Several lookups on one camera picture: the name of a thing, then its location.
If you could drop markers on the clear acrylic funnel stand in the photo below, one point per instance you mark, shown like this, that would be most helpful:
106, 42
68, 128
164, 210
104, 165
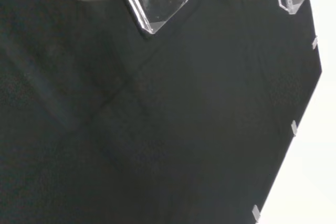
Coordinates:
162, 3

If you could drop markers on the black cloth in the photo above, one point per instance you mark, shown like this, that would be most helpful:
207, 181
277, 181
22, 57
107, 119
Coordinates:
157, 129

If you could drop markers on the grey tape piece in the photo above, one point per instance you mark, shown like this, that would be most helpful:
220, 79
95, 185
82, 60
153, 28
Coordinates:
294, 127
256, 212
314, 43

